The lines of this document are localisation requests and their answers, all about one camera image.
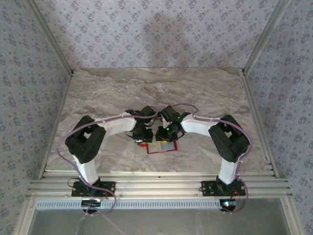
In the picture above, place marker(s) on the aluminium frame post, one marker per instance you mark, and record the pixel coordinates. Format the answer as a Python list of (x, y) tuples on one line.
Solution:
[(50, 34), (265, 34)]

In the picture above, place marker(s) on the aluminium table side rail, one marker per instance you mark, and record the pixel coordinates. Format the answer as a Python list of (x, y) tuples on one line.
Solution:
[(58, 120), (255, 105)]

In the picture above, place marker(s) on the red card holder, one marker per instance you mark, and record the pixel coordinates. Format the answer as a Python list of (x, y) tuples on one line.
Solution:
[(176, 146)]

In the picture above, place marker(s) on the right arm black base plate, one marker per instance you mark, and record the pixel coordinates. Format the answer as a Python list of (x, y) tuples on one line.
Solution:
[(207, 188)]

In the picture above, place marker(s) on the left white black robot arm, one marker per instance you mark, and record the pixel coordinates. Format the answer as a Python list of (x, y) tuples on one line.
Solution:
[(85, 147)]

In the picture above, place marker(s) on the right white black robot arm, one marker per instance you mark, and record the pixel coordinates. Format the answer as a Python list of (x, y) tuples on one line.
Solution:
[(230, 142)]

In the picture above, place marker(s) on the circuit board with lights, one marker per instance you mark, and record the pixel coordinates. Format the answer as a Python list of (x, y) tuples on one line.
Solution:
[(228, 205)]

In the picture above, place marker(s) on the aluminium rail beam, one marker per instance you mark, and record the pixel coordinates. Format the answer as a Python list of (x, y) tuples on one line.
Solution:
[(159, 186)]

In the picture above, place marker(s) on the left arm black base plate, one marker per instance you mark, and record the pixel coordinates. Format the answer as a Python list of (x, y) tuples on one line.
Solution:
[(107, 189)]

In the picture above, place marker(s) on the black circuit board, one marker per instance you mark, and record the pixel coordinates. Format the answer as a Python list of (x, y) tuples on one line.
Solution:
[(91, 203)]

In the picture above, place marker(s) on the cream orange card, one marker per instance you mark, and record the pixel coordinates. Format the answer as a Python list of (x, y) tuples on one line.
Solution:
[(155, 147)]

